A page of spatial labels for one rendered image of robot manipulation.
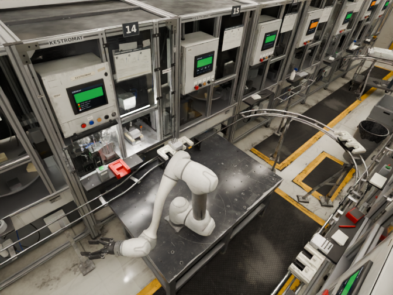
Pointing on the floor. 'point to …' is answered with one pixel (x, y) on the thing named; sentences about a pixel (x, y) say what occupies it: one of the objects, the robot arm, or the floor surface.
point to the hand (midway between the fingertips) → (88, 247)
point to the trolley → (371, 76)
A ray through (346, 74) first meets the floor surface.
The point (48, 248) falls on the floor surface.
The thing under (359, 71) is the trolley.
